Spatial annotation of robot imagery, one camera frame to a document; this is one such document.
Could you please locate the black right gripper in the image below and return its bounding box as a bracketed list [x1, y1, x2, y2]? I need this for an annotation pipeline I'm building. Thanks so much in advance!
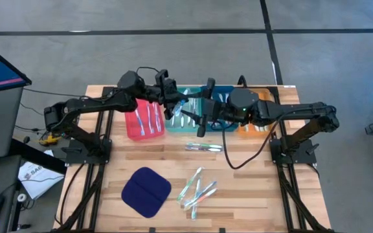
[180, 97, 231, 139]

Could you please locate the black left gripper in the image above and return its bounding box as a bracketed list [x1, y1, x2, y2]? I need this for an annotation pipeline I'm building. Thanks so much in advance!
[155, 82, 207, 121]

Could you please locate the blue toothbrush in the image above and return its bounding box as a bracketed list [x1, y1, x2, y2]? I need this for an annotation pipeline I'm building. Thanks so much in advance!
[146, 103, 155, 134]
[134, 108, 146, 137]
[172, 96, 188, 118]

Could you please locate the pink plastic bin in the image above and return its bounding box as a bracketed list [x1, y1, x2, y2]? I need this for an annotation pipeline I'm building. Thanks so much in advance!
[124, 96, 166, 142]

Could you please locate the purple cloth mat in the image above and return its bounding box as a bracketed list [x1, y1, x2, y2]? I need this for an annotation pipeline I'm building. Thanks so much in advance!
[120, 166, 172, 218]

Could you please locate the pile of wrapped toothbrushes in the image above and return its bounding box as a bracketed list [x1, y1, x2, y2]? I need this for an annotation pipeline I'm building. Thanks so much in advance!
[183, 180, 218, 208]

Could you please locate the light teal plastic bin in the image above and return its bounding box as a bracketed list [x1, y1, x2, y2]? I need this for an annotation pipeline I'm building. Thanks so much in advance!
[164, 85, 203, 133]

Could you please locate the dark blue plastic bin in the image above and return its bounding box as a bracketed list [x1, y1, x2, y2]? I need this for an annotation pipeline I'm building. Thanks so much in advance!
[200, 84, 240, 133]

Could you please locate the orange plastic bin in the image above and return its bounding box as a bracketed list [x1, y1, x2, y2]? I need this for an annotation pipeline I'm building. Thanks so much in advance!
[236, 87, 277, 135]

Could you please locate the yellow hand tool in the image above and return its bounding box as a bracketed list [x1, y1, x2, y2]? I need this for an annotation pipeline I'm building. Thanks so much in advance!
[38, 131, 62, 147]

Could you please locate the white paper booklet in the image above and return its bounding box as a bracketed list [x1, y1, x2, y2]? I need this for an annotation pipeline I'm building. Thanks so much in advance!
[17, 149, 65, 201]

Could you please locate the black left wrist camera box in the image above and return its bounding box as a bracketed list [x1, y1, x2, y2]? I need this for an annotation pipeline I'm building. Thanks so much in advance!
[154, 69, 170, 87]

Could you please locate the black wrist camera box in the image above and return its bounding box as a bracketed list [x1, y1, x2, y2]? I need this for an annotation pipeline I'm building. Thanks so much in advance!
[154, 69, 170, 87]
[205, 77, 216, 100]

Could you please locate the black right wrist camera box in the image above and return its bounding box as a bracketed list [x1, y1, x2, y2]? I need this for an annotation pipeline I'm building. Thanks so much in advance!
[205, 77, 216, 100]

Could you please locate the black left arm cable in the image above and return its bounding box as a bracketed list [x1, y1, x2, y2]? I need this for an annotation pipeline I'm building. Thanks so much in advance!
[135, 66, 161, 77]

